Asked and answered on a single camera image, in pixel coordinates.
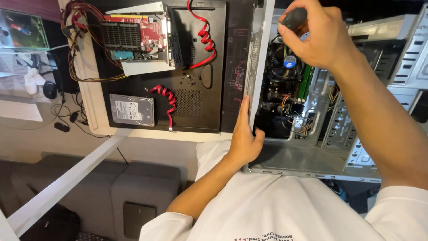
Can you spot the person's left hand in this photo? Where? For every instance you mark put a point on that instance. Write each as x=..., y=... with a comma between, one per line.
x=243, y=144

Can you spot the person's right hand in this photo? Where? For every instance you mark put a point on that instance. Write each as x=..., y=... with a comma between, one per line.
x=321, y=36

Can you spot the silver metal computer case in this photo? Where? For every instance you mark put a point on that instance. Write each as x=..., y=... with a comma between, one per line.
x=301, y=160

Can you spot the green memory stick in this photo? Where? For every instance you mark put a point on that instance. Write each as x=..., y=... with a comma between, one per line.
x=306, y=83

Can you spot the black processor cooler fan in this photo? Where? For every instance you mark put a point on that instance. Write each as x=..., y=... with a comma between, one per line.
x=279, y=63

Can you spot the black computer motherboard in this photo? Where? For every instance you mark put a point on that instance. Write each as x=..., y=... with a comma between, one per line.
x=272, y=93

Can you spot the black metal side panel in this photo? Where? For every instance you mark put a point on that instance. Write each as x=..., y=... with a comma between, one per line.
x=194, y=110

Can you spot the white printed t-shirt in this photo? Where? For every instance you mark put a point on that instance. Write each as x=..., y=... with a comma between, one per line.
x=284, y=207

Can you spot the glossy black front bezel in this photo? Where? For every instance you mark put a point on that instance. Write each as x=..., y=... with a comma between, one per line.
x=234, y=67

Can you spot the heap of small black screws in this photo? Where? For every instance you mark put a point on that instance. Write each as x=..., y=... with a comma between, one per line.
x=188, y=79

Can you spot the perforated silver metal panel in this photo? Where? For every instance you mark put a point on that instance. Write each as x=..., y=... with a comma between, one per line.
x=413, y=50

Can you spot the grey fabric ottoman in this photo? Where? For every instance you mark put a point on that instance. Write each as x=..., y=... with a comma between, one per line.
x=147, y=190

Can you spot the silver hard drive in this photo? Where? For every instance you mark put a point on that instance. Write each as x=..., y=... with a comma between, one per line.
x=132, y=109

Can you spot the silver power supply unit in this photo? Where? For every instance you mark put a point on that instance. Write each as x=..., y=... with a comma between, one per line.
x=147, y=67

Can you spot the red graphics card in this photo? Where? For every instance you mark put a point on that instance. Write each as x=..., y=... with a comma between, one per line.
x=150, y=31

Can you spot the grey fabric sofa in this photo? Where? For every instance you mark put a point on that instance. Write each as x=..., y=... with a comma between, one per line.
x=83, y=194

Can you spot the black power adapter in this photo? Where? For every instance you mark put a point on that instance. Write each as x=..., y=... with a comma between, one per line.
x=62, y=127

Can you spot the black computer mouse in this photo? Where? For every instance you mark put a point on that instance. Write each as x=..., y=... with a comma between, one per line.
x=50, y=90

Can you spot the black bag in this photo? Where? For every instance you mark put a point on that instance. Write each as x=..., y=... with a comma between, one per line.
x=53, y=224

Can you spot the white crumpled cloth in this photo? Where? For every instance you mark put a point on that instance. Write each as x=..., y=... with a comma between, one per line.
x=32, y=82

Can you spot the white keyboard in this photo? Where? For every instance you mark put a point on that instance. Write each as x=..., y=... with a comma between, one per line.
x=18, y=111

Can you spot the computer monitor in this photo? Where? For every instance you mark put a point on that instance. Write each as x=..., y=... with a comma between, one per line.
x=23, y=31

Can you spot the white table frame bar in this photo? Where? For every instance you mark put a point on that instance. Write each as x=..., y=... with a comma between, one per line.
x=63, y=184

